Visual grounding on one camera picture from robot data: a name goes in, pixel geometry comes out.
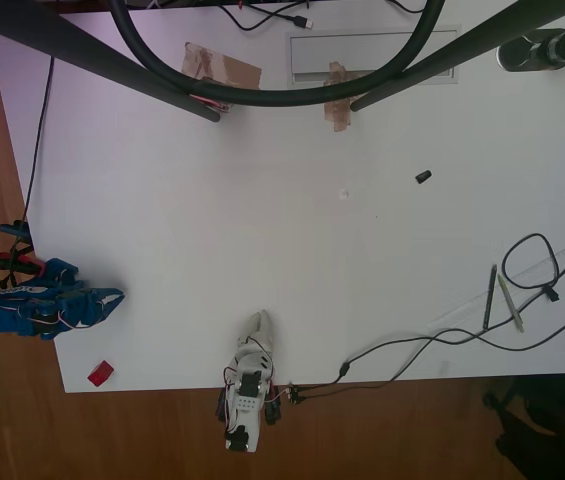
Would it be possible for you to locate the black tripod leg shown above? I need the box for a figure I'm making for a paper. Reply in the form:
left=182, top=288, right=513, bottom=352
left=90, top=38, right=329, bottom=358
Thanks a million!
left=349, top=0, right=565, bottom=113
left=0, top=0, right=222, bottom=124

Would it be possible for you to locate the grey cable grommet panel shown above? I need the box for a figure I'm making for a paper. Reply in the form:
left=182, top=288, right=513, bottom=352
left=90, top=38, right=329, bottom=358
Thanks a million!
left=285, top=29, right=459, bottom=90

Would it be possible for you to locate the transparent ruler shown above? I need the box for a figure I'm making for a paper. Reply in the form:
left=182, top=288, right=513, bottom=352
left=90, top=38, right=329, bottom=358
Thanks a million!
left=427, top=230, right=565, bottom=332

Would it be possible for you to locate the black office chair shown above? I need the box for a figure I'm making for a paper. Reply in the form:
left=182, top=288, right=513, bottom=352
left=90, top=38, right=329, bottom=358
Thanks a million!
left=481, top=374, right=565, bottom=480

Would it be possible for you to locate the black pen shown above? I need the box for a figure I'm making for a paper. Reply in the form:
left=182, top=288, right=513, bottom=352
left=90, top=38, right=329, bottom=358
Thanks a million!
left=482, top=264, right=498, bottom=331

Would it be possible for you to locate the narrow brown tape strip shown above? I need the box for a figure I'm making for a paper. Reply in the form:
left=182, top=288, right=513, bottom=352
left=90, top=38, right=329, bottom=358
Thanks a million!
left=322, top=61, right=374, bottom=133

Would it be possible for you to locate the blue table clamp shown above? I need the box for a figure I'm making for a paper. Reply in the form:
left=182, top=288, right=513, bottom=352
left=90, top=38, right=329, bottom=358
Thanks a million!
left=0, top=219, right=31, bottom=240

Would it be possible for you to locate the black USB cable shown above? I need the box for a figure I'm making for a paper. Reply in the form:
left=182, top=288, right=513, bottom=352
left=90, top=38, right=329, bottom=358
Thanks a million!
left=211, top=3, right=314, bottom=33

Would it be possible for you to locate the thick black curved hose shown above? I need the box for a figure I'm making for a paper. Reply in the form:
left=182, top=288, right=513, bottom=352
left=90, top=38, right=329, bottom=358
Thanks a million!
left=107, top=0, right=447, bottom=108

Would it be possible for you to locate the long black cable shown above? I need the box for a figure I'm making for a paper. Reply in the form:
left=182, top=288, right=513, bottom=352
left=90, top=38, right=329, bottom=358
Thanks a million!
left=286, top=242, right=565, bottom=407

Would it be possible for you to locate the thin black cable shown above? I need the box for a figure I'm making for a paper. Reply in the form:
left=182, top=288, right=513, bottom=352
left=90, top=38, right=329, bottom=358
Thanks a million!
left=11, top=55, right=55, bottom=236

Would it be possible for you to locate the small red cube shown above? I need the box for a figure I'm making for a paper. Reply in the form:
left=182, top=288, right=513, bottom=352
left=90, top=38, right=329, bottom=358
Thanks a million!
left=87, top=359, right=115, bottom=387

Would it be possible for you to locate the red black table clamp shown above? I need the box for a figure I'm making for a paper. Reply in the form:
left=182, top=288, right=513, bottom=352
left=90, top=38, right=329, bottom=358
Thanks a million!
left=0, top=252, right=44, bottom=276

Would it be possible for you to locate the grey green pen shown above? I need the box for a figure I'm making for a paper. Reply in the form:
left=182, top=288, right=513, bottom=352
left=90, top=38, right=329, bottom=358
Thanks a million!
left=497, top=272, right=526, bottom=334

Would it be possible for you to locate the black looped cable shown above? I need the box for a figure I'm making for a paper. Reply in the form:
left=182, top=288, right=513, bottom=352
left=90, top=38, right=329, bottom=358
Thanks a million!
left=503, top=232, right=562, bottom=303

